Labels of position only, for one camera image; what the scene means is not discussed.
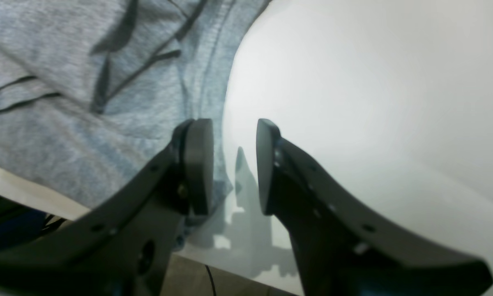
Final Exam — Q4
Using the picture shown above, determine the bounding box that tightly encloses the grey T-shirt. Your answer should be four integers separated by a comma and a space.
0, 0, 269, 209

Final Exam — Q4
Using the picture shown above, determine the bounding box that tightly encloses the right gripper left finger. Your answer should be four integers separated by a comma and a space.
0, 119, 214, 296

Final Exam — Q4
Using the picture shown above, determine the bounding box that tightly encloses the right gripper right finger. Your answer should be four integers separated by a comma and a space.
256, 119, 493, 296

